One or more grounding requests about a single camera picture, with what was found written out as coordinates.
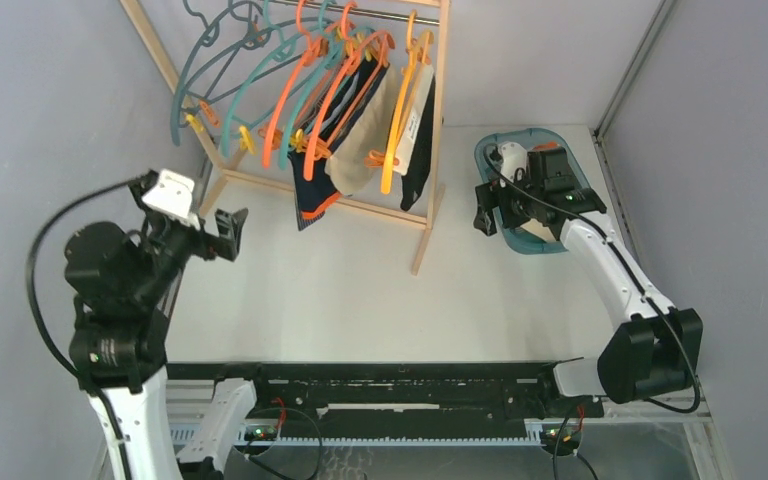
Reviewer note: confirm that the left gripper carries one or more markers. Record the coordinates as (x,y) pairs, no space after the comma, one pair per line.
(229,230)

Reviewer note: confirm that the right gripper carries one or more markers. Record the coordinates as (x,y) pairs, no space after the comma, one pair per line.
(489,196)

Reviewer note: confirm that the navy striped underwear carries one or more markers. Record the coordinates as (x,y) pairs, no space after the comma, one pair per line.
(349,89)

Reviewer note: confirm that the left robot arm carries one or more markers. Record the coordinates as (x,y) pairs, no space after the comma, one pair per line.
(117,353)

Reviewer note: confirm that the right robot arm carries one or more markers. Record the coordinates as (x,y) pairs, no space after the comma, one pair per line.
(653,352)

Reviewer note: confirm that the navy underwear in basket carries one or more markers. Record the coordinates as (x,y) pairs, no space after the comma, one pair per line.
(537,229)

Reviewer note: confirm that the orange underwear in basket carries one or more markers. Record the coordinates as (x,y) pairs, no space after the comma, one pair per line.
(545,146)

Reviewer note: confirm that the black white-banded underwear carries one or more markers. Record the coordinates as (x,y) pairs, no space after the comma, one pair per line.
(414,150)

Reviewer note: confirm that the beige underwear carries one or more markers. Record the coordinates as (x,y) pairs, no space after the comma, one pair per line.
(367,130)

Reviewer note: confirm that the yellow hanger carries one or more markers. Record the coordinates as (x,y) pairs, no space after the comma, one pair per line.
(416,48)

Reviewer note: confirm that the navy orange-trimmed underwear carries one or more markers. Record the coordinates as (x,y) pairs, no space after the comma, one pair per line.
(311,197)

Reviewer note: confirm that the teal hanger with clips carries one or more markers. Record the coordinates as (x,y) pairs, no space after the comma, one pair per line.
(336,54)

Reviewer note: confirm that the dark teal empty hanger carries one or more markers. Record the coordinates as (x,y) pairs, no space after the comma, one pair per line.
(226,33)

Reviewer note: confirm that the wooden clothes rack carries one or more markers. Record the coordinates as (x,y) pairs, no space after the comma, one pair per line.
(228,167)

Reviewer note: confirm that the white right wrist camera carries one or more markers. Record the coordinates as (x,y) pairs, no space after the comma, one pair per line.
(514,159)

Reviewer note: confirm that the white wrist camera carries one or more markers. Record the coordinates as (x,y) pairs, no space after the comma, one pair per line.
(514,159)
(172,195)

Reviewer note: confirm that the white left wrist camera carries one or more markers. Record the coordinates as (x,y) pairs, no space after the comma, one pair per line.
(172,195)

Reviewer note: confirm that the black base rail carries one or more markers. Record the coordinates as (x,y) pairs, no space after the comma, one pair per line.
(390,402)

